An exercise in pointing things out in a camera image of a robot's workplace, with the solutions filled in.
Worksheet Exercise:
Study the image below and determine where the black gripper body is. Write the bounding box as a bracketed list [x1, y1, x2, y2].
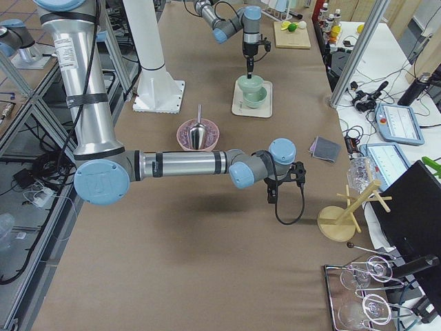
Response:
[265, 161, 306, 204]
[243, 32, 271, 59]

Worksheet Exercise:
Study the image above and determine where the green bowl robot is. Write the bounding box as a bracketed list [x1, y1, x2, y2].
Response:
[237, 74, 263, 96]

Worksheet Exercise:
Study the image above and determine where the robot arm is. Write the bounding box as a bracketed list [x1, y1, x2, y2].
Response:
[183, 1, 271, 79]
[34, 1, 306, 205]

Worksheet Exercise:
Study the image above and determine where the grey cloth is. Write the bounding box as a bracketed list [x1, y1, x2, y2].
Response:
[311, 137, 341, 163]

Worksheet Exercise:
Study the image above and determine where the green bowl on tray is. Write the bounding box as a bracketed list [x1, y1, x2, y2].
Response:
[243, 86, 267, 109]

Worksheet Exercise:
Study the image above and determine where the lemon slice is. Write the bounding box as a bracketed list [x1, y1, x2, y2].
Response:
[280, 21, 291, 30]

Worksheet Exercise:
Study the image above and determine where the green lime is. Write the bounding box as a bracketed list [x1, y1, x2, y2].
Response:
[287, 23, 298, 32]

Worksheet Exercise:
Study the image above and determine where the cream rabbit tray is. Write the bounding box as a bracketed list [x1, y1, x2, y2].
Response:
[232, 80, 273, 118]

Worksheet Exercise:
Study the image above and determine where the wooden cutting board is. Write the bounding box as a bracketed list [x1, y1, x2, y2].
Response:
[273, 22, 311, 49]

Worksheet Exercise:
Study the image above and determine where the wooden cup rack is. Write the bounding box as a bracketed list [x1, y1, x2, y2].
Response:
[317, 177, 392, 242]

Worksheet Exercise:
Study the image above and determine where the pink bowl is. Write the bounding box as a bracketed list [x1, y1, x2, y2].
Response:
[176, 119, 220, 152]

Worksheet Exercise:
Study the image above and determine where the metal scoop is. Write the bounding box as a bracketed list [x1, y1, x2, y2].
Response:
[187, 104, 207, 150]

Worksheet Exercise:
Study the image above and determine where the teach pendant near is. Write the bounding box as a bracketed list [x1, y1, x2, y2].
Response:
[360, 143, 410, 185]

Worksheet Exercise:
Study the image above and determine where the teach pendant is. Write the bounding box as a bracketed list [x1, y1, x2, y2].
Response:
[375, 103, 424, 146]
[360, 143, 410, 185]

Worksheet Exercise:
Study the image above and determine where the teach pendant far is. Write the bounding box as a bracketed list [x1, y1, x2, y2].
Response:
[375, 103, 424, 146]

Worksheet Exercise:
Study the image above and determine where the wine glass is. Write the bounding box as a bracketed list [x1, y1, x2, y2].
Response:
[340, 255, 392, 290]
[338, 294, 392, 330]

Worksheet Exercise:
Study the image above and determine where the black monitor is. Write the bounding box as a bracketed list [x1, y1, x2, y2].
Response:
[372, 161, 440, 261]

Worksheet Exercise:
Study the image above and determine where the black water bottle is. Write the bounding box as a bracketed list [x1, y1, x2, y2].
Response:
[398, 72, 431, 106]

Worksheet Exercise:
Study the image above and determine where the metal glass rack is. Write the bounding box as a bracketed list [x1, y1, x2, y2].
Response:
[323, 241, 415, 330]

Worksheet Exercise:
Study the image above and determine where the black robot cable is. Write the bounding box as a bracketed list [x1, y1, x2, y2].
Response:
[274, 179, 305, 225]

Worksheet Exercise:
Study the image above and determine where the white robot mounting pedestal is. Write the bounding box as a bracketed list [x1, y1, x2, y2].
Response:
[123, 0, 185, 114]

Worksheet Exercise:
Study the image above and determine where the aluminium frame post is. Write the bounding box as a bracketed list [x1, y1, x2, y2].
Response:
[329, 0, 390, 109]

